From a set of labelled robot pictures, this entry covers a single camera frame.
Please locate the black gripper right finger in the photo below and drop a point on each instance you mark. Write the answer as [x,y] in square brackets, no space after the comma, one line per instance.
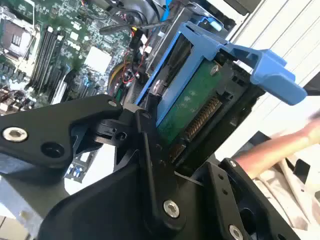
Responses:
[222,185]

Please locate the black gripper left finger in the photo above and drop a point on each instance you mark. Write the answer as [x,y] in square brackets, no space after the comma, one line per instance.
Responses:
[37,125]

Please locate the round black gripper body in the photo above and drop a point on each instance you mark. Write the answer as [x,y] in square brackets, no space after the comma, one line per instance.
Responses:
[105,205]

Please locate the hard disk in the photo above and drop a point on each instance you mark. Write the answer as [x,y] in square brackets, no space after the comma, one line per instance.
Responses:
[190,105]

